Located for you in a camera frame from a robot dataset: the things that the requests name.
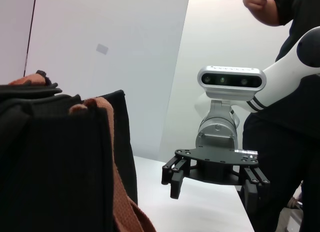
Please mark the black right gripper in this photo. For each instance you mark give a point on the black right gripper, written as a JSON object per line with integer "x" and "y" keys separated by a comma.
{"x": 215, "y": 167}

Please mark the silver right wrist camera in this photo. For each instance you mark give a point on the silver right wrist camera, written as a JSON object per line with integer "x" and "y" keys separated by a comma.
{"x": 230, "y": 81}

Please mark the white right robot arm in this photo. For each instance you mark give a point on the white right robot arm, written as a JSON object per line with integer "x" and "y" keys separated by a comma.
{"x": 282, "y": 74}

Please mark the bystander bare forearm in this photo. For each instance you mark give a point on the bystander bare forearm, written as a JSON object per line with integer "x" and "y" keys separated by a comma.
{"x": 267, "y": 14}

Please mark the brown shoe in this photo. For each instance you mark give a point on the brown shoe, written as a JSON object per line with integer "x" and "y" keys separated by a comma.
{"x": 295, "y": 201}

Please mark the bystander in black clothes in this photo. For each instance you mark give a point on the bystander in black clothes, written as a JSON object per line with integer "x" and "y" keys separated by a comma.
{"x": 287, "y": 141}

